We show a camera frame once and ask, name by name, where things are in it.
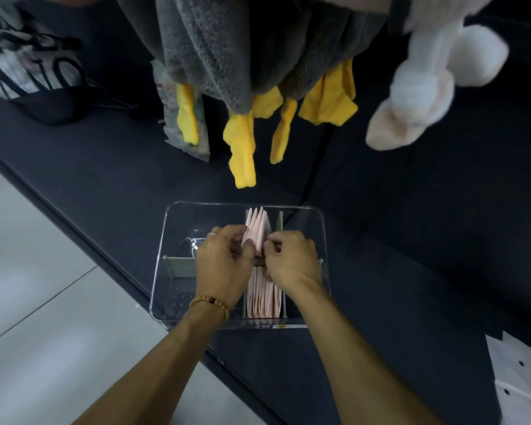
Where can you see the person's left hand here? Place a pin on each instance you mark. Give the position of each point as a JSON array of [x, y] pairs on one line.
[[221, 269]]

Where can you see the person's right hand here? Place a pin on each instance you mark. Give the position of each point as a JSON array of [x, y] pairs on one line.
[[294, 265]]

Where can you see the pink bags row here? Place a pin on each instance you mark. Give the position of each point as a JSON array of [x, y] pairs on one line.
[[279, 300]]

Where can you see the clear plastic organizer box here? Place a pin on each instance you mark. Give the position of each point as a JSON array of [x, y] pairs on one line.
[[181, 221]]

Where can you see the stack of polka dot bags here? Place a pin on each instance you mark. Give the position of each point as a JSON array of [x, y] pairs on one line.
[[522, 380]]

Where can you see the person's right forearm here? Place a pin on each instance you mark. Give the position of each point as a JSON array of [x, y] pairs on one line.
[[363, 367]]

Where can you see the person's left forearm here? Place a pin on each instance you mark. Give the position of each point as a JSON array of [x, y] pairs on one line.
[[159, 371]]

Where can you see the dark blue sofa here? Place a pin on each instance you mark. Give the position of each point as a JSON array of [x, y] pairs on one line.
[[93, 172]]

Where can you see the pink plush toy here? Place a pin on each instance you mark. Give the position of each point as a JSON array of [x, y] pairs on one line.
[[420, 92]]

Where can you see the grey plush toy yellow feet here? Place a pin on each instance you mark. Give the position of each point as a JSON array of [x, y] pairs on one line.
[[212, 39]]

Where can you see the zebra striped bag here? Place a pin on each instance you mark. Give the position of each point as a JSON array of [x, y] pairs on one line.
[[26, 70]]

